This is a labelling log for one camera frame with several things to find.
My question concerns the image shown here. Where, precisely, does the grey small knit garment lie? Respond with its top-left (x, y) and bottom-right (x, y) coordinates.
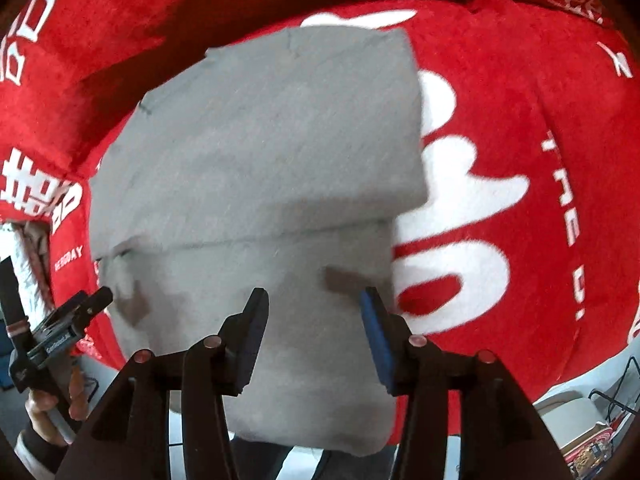
top-left (89, 26), bottom-right (427, 455)

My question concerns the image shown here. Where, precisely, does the person's left hand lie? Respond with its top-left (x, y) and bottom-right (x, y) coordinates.
top-left (25, 366), bottom-right (89, 446)

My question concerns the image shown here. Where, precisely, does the colourful box on floor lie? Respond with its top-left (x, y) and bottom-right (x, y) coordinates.
top-left (535, 391), bottom-right (614, 479)

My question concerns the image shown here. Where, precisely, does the red blanket with white print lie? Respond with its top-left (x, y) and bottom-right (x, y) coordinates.
top-left (1, 0), bottom-right (639, 399)

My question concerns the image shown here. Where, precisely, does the black cable on floor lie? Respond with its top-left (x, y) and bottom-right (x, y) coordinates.
top-left (588, 349), bottom-right (640, 428)

